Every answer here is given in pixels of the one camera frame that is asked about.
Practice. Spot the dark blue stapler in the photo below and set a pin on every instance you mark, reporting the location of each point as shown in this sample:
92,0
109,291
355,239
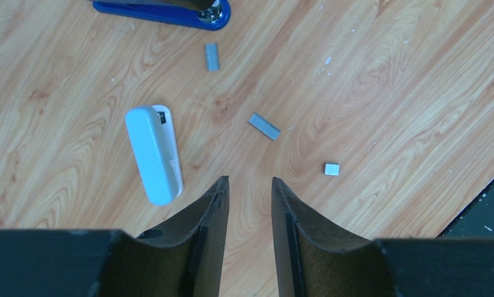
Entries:
203,15

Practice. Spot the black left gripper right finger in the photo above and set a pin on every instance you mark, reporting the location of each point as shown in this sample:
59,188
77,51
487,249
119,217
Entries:
316,257

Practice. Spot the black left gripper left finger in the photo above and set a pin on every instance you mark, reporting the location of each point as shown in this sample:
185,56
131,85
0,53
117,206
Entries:
182,256

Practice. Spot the light blue stapler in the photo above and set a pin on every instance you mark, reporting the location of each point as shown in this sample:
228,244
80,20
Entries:
152,136

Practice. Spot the grey staple strip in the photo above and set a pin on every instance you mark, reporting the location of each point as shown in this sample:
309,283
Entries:
264,126
212,57

